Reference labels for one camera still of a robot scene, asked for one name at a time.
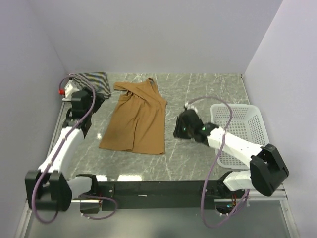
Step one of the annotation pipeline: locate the thin striped tank top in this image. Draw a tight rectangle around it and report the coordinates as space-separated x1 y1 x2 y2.
70 72 111 99

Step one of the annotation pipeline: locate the tan brown tank top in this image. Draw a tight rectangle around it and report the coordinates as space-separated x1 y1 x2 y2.
99 78 167 155

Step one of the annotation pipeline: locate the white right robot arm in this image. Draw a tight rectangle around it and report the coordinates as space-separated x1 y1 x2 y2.
173 109 289 198

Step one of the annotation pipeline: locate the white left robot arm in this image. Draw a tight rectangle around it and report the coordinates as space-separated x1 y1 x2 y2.
25 87 105 211

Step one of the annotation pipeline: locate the white plastic laundry basket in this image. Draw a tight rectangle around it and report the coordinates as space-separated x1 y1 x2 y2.
210 104 271 171

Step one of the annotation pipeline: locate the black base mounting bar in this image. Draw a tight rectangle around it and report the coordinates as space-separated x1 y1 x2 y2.
69 180 246 211

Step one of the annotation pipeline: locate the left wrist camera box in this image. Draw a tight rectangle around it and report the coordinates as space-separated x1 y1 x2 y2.
59 81 78 100

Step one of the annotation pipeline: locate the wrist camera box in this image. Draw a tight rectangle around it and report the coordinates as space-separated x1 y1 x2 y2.
184 102 198 113
59 81 78 100

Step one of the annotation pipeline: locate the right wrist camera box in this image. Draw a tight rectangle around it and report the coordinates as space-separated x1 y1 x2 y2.
184 102 198 113

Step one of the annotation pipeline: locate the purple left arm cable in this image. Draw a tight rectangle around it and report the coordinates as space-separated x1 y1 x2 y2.
31 76 118 224

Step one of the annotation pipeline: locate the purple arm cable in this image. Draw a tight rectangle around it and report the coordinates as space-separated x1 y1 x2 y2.
31 76 118 224
184 96 251 229

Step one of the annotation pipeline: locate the aluminium frame rail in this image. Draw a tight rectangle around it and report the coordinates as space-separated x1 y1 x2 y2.
248 189 288 201

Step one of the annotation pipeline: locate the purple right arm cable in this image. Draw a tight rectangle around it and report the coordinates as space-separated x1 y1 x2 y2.
184 96 251 229

